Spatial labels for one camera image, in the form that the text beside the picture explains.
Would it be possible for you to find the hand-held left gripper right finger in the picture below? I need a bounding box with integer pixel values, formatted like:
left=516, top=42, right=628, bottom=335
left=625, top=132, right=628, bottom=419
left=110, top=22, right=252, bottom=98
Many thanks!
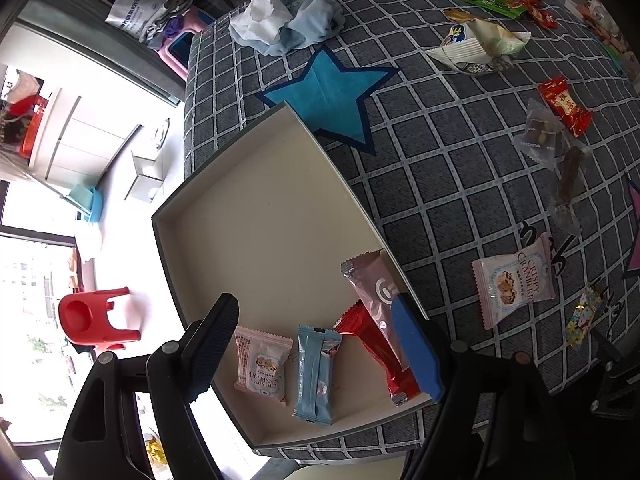
left=390, top=294, right=572, bottom=480

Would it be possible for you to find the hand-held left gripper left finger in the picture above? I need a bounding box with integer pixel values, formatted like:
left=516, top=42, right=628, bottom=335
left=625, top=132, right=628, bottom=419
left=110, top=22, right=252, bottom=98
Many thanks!
left=52, top=292, right=241, bottom=480

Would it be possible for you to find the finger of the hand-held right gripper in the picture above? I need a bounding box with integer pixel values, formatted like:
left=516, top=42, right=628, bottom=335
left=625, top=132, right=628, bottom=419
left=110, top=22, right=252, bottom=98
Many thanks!
left=589, top=329, right=640, bottom=418

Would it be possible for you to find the dusty pink long snack packet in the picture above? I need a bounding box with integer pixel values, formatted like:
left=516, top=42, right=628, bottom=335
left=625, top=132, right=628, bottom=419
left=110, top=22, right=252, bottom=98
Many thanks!
left=341, top=250, right=412, bottom=372

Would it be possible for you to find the grey cardboard box cream inside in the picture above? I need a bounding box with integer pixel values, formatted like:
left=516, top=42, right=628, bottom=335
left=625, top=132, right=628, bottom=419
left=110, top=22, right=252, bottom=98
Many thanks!
left=151, top=101, right=443, bottom=450

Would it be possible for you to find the red foil long snack packet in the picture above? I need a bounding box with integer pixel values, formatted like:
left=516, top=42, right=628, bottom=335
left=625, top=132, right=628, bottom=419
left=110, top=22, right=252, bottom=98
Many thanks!
left=334, top=300, right=422, bottom=407

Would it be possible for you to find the pink cookie print snack packet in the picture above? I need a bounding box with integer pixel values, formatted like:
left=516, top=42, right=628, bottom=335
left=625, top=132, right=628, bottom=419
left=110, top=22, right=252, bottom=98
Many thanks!
left=471, top=232, right=557, bottom=330
left=234, top=326, right=294, bottom=403

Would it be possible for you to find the colourful foil candy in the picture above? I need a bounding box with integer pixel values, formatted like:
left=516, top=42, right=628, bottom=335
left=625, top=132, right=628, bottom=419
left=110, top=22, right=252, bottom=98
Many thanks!
left=565, top=284, right=604, bottom=352

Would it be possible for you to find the light blue snack packet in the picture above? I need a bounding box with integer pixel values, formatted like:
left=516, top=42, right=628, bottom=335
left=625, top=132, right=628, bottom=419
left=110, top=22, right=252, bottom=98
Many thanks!
left=292, top=325, right=343, bottom=426

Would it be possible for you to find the yellow foil wrapper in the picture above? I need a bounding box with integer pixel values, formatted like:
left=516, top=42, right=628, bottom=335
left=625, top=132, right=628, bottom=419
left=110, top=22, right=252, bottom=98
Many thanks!
left=145, top=437, right=169, bottom=467

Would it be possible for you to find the red plastic stool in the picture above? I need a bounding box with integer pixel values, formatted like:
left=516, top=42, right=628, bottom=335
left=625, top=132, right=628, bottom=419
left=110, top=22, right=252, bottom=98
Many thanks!
left=57, top=286, right=142, bottom=354

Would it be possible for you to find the white cardboard box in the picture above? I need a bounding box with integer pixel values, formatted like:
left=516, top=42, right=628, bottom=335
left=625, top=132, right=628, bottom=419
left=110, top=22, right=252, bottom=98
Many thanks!
left=124, top=150, right=166, bottom=204

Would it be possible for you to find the light blue plastic stool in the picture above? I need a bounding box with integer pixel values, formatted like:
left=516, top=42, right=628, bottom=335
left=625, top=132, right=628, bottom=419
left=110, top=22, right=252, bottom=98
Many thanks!
left=70, top=185, right=104, bottom=224

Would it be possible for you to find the grey checked star blanket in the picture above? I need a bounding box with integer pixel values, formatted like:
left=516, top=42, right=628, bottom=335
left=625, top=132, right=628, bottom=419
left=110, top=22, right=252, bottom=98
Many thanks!
left=182, top=0, right=640, bottom=462

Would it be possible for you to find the clear wrapped brown snack stick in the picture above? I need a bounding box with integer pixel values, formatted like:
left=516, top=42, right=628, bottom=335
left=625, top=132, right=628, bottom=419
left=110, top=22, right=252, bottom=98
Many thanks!
left=549, top=132, right=590, bottom=237

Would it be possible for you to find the white cabinet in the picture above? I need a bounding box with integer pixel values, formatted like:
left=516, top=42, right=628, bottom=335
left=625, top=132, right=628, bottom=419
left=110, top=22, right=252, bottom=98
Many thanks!
left=27, top=87, right=144, bottom=192

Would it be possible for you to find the clear wrapped chocolate snack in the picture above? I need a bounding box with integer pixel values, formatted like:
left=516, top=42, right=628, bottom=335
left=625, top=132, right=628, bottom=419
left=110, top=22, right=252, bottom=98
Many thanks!
left=512, top=97, right=566, bottom=168

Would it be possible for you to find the red gold print snack packet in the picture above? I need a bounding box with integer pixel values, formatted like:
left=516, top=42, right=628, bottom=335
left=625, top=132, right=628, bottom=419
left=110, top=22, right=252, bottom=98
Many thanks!
left=537, top=76, right=594, bottom=139

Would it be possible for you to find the pink plastic stool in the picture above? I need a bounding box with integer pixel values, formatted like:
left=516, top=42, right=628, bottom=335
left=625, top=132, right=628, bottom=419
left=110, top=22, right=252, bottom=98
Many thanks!
left=157, top=7, right=217, bottom=82

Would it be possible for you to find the white blue print snack packet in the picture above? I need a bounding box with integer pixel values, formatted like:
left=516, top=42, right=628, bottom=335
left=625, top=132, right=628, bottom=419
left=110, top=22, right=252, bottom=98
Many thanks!
left=425, top=22, right=513, bottom=77

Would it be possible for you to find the pale green translucent snack packet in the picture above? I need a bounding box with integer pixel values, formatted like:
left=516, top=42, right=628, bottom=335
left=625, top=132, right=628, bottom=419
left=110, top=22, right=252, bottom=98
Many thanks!
left=470, top=17, right=532, bottom=59

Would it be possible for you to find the white crumpled cloth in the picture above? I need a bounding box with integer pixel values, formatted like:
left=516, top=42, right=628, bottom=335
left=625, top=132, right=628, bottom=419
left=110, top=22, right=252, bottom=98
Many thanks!
left=229, top=0, right=292, bottom=47

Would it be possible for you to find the white printed bag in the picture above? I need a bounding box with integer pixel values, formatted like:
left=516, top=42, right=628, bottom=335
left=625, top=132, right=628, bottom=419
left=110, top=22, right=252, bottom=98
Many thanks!
left=105, top=0, right=194, bottom=44

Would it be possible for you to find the light blue crumpled cloth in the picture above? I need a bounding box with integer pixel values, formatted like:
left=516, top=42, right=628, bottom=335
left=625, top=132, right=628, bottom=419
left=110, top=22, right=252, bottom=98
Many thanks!
left=260, top=0, right=345, bottom=57

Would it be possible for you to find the pile of pink white packets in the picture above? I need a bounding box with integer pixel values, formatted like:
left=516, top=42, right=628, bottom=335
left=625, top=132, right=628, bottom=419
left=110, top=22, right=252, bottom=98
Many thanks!
left=575, top=0, right=632, bottom=63

